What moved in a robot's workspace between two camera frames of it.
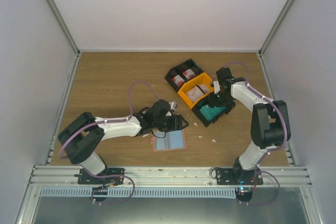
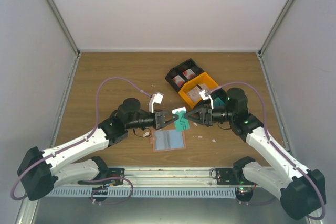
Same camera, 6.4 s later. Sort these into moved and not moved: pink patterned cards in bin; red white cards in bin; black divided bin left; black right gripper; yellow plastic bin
Moved: black right gripper
Not moved: yellow plastic bin; pink patterned cards in bin; black divided bin left; red white cards in bin
